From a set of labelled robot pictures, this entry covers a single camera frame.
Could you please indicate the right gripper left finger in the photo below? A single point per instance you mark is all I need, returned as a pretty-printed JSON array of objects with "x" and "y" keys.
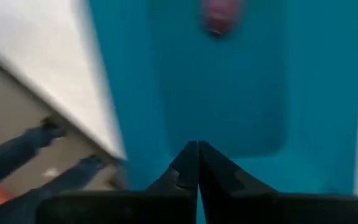
[{"x": 179, "y": 186}]

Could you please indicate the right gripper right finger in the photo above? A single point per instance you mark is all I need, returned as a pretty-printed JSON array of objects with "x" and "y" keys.
[{"x": 222, "y": 193}]

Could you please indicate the teal plastic basket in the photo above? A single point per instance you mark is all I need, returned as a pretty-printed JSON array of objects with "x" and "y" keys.
[{"x": 228, "y": 93}]

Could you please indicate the person's leg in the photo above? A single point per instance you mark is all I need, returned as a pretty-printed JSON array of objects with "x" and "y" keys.
[
  {"x": 11, "y": 155},
  {"x": 64, "y": 183}
]

